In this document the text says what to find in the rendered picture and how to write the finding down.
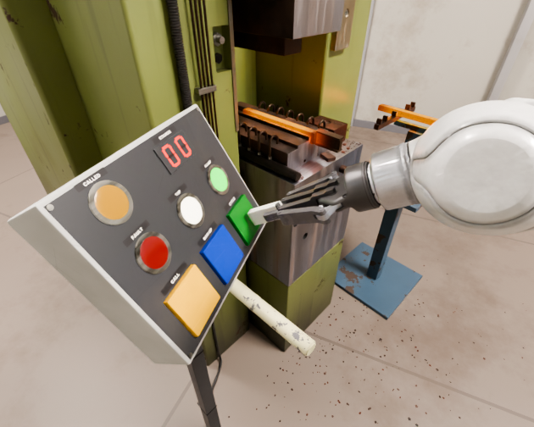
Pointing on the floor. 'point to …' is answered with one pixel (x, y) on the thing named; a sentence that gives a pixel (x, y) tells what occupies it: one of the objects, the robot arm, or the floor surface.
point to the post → (201, 381)
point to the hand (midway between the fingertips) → (267, 213)
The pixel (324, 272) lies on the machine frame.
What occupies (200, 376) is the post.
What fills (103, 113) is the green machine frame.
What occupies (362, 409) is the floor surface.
